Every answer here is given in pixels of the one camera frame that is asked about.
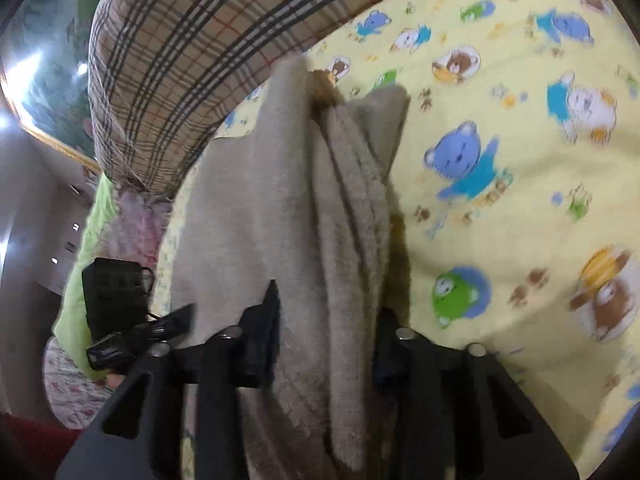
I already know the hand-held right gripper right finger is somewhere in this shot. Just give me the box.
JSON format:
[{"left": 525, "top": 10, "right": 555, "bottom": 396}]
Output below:
[{"left": 372, "top": 307, "right": 581, "bottom": 480}]

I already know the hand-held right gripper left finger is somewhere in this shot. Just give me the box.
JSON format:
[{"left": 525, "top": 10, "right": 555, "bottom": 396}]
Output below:
[{"left": 55, "top": 280, "right": 281, "bottom": 480}]

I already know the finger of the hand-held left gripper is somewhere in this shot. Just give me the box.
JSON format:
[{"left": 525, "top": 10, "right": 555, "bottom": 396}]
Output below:
[{"left": 145, "top": 303, "right": 197, "bottom": 343}]

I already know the beige knit sweater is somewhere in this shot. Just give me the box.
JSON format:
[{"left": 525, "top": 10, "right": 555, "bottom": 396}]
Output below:
[{"left": 170, "top": 55, "right": 413, "bottom": 480}]

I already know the green blanket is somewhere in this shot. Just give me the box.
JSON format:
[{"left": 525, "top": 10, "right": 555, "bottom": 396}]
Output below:
[{"left": 52, "top": 175, "right": 121, "bottom": 341}]

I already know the pink ruffled floral cloth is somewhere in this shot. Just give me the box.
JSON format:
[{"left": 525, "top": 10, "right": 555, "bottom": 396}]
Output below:
[{"left": 107, "top": 190, "right": 173, "bottom": 271}]

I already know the white floral print cloth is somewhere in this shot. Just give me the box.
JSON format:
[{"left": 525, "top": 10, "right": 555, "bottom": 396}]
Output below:
[{"left": 42, "top": 337, "right": 118, "bottom": 430}]

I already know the dark red cloth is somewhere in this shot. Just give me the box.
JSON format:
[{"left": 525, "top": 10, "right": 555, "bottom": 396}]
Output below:
[{"left": 0, "top": 412, "right": 83, "bottom": 480}]

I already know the yellow bear print bed sheet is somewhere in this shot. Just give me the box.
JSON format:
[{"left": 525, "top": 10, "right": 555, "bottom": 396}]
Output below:
[{"left": 155, "top": 0, "right": 640, "bottom": 480}]

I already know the framed landscape painting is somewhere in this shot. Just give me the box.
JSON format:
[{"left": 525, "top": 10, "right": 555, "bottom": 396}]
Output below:
[{"left": 0, "top": 0, "right": 108, "bottom": 171}]

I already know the plaid quilt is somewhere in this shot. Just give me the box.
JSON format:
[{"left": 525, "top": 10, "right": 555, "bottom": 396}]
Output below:
[{"left": 89, "top": 0, "right": 451, "bottom": 196}]

